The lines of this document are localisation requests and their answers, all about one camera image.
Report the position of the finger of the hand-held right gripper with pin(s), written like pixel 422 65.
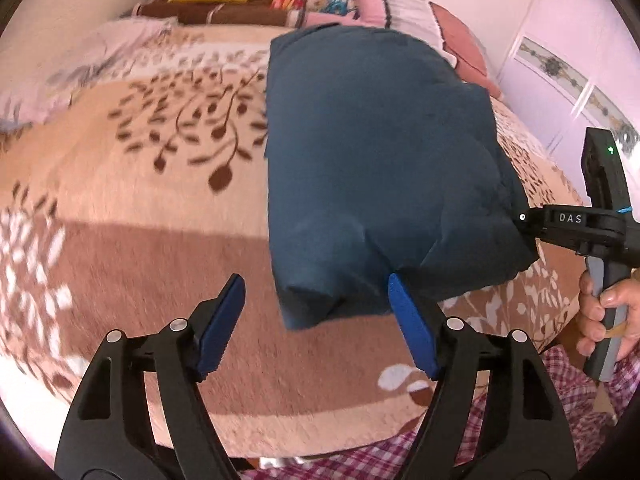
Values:
pixel 530 221

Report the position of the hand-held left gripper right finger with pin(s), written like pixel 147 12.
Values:
pixel 412 330

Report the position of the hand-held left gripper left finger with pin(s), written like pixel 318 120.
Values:
pixel 222 325

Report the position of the dark blue puffer jacket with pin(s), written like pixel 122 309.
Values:
pixel 375 160

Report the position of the person's right hand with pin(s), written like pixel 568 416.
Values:
pixel 587 320

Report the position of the beige leaf print blanket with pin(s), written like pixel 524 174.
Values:
pixel 150 260

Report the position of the checkered pants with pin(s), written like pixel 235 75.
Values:
pixel 562 375

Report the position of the white ornamented wardrobe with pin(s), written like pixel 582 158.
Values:
pixel 550 60

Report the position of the reddish brown pillow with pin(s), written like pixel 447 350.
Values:
pixel 465 50

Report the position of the white striped pillow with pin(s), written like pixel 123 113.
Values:
pixel 410 12

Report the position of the pink pillow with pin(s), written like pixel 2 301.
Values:
pixel 367 2

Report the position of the pale floral pillow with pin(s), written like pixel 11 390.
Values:
pixel 75 60

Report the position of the brown folded blanket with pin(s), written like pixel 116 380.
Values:
pixel 200 13

